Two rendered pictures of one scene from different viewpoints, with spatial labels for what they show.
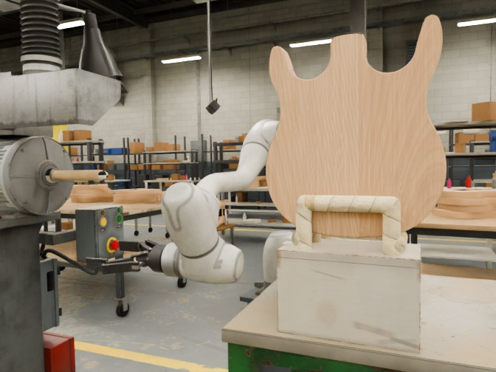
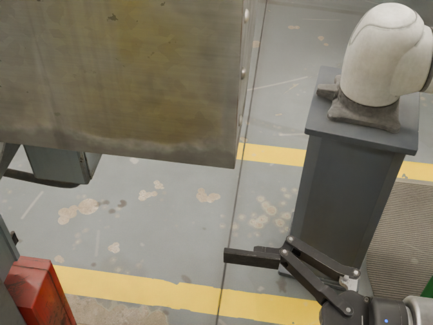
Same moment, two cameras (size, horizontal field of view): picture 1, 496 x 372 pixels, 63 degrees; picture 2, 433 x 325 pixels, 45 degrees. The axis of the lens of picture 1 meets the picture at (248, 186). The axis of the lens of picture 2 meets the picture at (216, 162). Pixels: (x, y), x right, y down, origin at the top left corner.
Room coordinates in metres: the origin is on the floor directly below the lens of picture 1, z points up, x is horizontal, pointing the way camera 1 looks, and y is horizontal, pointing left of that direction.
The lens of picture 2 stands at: (0.86, 0.49, 1.59)
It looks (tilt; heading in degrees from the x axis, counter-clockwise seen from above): 47 degrees down; 346
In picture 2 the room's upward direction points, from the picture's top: 1 degrees clockwise
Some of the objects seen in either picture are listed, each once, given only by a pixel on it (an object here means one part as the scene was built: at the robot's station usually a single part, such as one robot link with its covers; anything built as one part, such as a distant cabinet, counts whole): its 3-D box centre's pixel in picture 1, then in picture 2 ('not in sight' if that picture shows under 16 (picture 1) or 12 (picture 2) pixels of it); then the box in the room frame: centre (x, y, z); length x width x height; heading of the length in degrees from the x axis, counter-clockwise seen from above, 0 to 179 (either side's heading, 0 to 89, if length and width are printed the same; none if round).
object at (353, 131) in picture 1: (350, 136); not in sight; (0.82, -0.21, 1.33); 0.35 x 0.04 x 0.40; 67
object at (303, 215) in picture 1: (303, 225); not in sight; (0.81, -0.11, 1.15); 0.03 x 0.03 x 0.09
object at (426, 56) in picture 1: (420, 47); not in sight; (0.77, -0.33, 1.49); 0.07 x 0.04 x 0.10; 67
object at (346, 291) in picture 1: (350, 287); not in sight; (0.83, -0.21, 1.02); 0.27 x 0.15 x 0.17; 68
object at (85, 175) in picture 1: (77, 175); not in sight; (1.24, 0.52, 1.25); 0.18 x 0.03 x 0.03; 68
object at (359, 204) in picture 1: (345, 204); not in sight; (0.78, -0.19, 1.20); 0.20 x 0.03 x 0.03; 67
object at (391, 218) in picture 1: (391, 229); not in sight; (0.75, -0.27, 1.15); 0.03 x 0.03 x 0.09
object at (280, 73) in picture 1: (287, 67); not in sight; (0.87, -0.09, 1.48); 0.07 x 0.04 x 0.09; 67
